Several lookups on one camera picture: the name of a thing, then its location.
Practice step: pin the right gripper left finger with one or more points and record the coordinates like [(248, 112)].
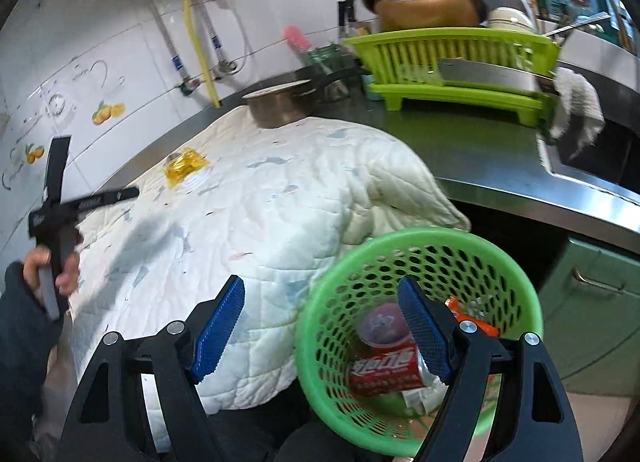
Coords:
[(107, 420)]

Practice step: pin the red cola can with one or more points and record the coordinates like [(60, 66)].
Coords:
[(388, 368)]

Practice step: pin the orange snack wrapper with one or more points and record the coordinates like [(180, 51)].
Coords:
[(460, 314)]

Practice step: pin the yellow plastic wrapper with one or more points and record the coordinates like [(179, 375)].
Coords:
[(178, 165)]

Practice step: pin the pink plastic cup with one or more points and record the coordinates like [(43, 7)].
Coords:
[(384, 327)]

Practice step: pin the white plastic bag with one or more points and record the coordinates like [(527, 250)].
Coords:
[(425, 400)]

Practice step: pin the person's left forearm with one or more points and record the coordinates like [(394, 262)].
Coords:
[(27, 337)]

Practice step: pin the steel kitchen sink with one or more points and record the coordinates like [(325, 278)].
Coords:
[(611, 163)]

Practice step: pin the person's left hand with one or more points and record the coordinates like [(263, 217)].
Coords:
[(40, 256)]

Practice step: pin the white quilted cloth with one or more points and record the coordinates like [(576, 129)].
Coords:
[(275, 207)]

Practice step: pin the steel pot with lid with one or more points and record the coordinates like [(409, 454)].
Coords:
[(281, 104)]

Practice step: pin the pink dish brush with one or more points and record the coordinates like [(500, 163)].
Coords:
[(296, 39)]

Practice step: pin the green utensil holder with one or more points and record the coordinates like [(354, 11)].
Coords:
[(333, 59)]

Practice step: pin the white dish rag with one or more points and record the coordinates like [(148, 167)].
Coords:
[(579, 103)]

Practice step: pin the teal cup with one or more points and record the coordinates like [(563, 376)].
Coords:
[(368, 83)]

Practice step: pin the steel cleaver knife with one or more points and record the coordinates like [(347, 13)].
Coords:
[(477, 75)]

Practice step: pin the lime green dish rack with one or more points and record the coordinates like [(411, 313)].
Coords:
[(405, 66)]

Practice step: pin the white bowl in rack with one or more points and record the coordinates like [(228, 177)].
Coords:
[(509, 18)]

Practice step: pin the brown upturned bowl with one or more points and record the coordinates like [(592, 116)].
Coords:
[(417, 14)]

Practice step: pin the black knife handles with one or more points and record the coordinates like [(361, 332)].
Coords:
[(345, 18)]

